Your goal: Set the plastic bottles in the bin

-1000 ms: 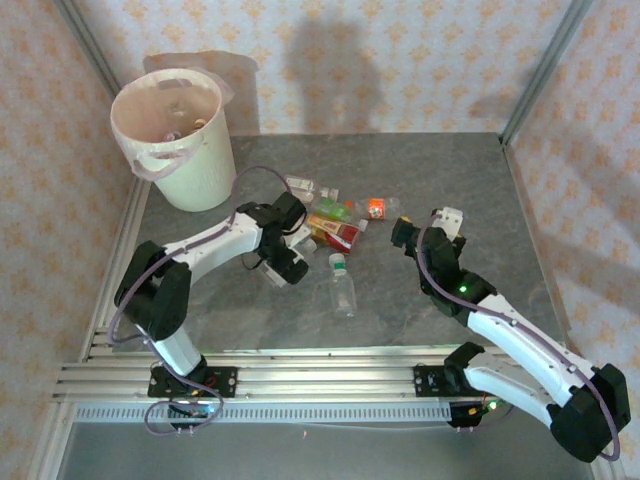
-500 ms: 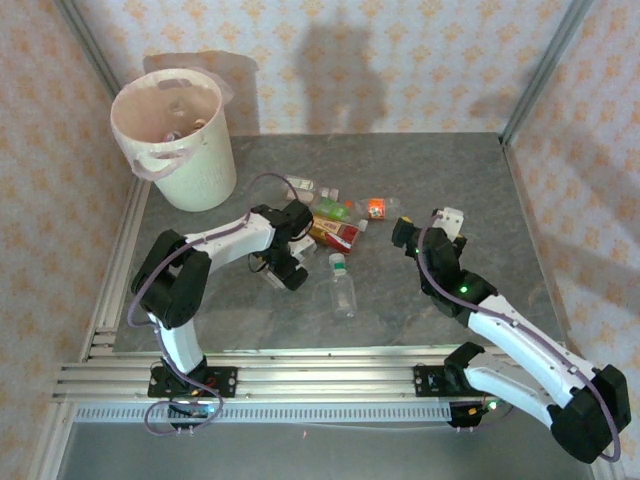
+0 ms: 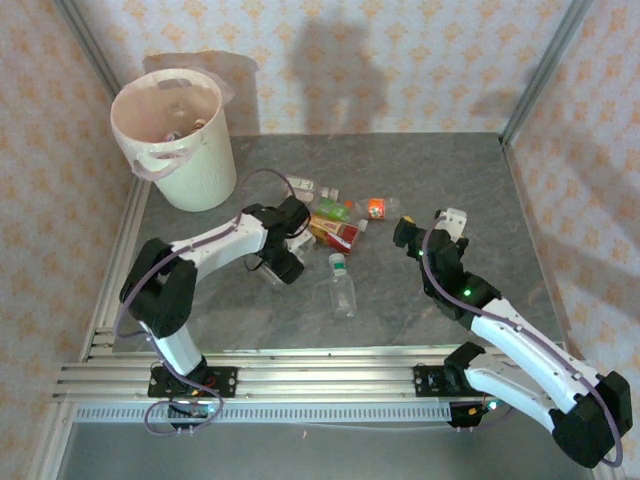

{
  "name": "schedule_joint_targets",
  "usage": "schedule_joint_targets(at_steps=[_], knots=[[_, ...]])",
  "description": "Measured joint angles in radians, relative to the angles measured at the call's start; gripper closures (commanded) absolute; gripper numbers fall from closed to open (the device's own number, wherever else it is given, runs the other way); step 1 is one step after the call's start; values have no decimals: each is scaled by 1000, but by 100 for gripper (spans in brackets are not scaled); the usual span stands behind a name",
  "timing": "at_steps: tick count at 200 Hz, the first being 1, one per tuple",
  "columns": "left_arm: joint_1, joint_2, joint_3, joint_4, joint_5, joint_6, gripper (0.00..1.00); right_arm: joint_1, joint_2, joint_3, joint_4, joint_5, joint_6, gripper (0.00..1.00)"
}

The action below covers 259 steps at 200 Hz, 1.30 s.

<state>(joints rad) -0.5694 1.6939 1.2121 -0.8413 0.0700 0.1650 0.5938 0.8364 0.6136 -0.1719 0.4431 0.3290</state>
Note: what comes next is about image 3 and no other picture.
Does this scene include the orange label orange-capped bottle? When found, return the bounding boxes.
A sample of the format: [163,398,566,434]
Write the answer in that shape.
[343,197,402,221]

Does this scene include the green label plastic bottle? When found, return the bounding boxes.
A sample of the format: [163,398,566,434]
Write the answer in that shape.
[312,196,370,233]

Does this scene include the red and gold label bottle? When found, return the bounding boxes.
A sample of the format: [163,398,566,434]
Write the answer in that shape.
[308,213,361,256]

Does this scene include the clear unlabelled plastic bottle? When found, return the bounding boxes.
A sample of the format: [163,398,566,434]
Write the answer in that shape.
[327,252,357,319]

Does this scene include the cream plastic bin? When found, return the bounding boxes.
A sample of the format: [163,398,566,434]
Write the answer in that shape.
[109,68,239,212]

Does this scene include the clear bottle green-white label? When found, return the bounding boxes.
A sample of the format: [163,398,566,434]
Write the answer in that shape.
[284,174,340,202]

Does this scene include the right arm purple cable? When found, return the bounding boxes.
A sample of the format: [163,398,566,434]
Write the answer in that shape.
[421,212,624,469]

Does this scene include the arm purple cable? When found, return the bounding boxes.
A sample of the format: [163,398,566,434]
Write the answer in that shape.
[113,168,297,437]
[421,212,624,469]

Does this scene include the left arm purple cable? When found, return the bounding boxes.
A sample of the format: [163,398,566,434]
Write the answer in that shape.
[113,168,297,437]

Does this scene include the aluminium mounting rail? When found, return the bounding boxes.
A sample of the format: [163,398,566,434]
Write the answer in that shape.
[52,349,571,401]

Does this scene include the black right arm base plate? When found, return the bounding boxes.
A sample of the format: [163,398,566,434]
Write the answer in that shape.
[413,364,454,400]

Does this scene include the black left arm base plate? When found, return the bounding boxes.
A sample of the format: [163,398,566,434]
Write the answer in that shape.
[148,366,238,400]

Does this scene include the slotted grey cable duct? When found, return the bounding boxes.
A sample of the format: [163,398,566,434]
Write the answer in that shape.
[74,403,454,425]

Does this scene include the aluminium frame post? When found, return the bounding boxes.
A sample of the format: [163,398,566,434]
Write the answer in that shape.
[499,0,595,147]
[53,0,121,96]

